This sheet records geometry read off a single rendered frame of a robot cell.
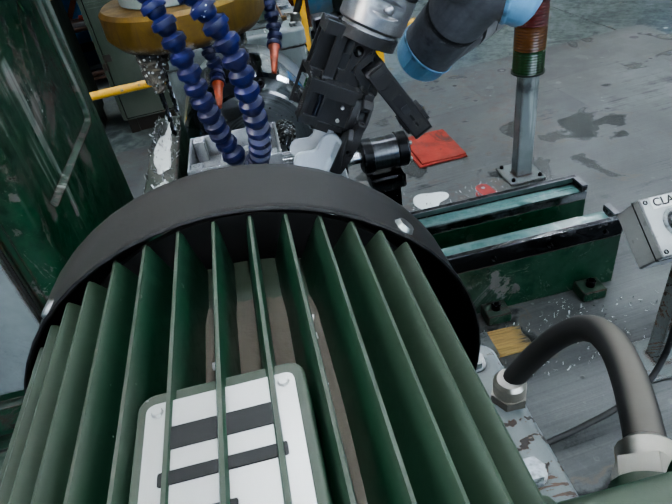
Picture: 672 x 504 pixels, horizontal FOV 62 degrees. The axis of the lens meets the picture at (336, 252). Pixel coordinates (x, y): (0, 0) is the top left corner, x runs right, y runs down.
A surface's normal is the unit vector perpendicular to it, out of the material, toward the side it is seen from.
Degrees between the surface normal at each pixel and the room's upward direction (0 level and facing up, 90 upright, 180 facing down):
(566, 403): 0
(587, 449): 0
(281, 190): 17
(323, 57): 90
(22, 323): 90
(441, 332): 42
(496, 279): 90
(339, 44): 90
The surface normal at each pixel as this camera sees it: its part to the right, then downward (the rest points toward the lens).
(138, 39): -0.35, 0.61
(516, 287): 0.19, 0.58
